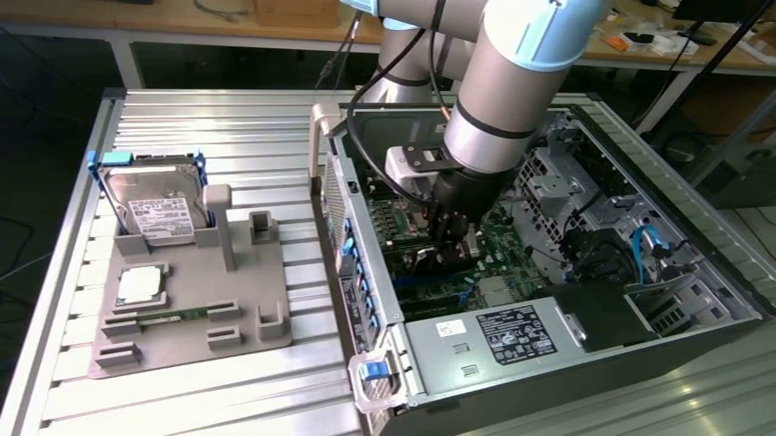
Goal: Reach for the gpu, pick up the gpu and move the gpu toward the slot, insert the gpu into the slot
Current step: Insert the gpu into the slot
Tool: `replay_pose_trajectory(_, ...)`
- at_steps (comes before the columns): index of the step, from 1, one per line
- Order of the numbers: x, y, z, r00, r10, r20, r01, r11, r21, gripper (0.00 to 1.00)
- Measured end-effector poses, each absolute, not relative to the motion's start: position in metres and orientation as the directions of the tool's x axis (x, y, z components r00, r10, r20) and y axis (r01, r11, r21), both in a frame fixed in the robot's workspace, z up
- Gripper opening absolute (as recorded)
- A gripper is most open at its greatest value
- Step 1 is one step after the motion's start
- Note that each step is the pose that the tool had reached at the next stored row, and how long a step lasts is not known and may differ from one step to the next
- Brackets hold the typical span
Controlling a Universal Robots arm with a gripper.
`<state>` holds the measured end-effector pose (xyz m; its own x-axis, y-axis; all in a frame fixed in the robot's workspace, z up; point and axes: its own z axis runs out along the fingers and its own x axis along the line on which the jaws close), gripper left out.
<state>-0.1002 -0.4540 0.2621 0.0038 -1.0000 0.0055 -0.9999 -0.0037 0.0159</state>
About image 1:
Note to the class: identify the silver hard disk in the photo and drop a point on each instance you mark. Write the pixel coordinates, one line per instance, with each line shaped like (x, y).
(158, 204)

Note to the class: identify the green motherboard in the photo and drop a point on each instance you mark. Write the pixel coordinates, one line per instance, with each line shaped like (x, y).
(510, 254)

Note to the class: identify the black plastic shroud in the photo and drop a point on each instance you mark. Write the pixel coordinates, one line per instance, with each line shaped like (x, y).
(600, 318)

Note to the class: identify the blue case latch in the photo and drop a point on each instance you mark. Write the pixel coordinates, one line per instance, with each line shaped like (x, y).
(372, 370)

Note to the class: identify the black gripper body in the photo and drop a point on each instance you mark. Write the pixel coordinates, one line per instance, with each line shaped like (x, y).
(470, 193)

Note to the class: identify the CPU socket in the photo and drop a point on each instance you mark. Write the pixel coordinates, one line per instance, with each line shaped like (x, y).
(416, 220)

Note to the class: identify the grey parts rack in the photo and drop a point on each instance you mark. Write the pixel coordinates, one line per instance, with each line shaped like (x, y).
(242, 309)

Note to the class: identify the silver CPU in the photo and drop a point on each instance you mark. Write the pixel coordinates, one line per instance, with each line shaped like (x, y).
(141, 286)

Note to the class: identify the green RAM stick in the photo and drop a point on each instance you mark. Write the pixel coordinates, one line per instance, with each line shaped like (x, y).
(176, 314)

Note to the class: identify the wooden desk white frame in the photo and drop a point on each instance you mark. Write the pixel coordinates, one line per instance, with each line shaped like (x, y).
(655, 59)
(182, 27)

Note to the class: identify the black computer tower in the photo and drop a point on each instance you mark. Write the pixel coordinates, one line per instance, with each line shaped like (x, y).
(746, 181)

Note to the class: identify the black slanted pole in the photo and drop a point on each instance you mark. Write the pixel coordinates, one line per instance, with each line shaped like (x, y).
(697, 68)

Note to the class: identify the black monitor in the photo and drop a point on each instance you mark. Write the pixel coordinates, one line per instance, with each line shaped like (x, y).
(727, 9)

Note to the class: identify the orange and white item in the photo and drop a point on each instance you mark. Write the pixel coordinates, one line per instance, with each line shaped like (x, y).
(619, 42)

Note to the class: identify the silver socket cover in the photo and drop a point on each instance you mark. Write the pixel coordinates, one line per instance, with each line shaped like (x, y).
(474, 244)

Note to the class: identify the blue disk caddy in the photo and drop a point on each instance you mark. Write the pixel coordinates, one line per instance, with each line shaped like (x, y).
(117, 159)

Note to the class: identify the grey metal disk bay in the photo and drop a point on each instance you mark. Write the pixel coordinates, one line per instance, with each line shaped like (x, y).
(552, 191)

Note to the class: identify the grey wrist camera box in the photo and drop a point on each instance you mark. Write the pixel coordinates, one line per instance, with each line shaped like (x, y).
(404, 168)

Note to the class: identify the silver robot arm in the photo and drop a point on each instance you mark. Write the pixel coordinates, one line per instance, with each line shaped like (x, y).
(504, 91)

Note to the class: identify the blue expansion slot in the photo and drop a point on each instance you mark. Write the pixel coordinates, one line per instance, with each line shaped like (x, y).
(412, 284)

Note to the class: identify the silver chipset heatsink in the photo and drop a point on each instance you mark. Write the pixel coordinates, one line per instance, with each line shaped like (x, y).
(498, 290)

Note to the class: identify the black and silver PC case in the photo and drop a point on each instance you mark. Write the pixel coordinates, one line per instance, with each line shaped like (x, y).
(546, 390)

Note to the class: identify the silver power supply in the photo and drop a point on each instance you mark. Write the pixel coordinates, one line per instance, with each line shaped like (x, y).
(443, 359)

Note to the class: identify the white and black item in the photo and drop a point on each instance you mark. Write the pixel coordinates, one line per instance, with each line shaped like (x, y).
(658, 42)

